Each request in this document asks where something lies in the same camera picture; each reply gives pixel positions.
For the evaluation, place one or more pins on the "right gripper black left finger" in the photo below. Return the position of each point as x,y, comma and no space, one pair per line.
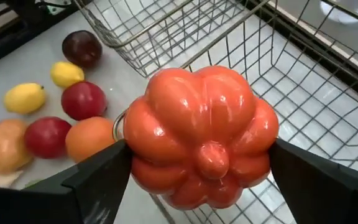
73,199

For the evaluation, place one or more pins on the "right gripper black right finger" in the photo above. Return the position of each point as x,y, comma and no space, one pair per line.
322,196

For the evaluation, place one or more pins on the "orange fruit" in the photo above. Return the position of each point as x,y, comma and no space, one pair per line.
89,140

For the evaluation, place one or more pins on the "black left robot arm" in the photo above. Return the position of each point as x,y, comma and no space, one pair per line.
26,11

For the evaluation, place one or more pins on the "dark purple plum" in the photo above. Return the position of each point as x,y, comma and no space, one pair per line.
82,48

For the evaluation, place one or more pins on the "yellow lemon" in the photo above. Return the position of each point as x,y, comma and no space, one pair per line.
66,74
24,99

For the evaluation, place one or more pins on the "red apple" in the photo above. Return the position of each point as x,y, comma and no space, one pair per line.
83,100
47,137

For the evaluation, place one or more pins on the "orange bell pepper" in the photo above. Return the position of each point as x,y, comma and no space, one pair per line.
3,146

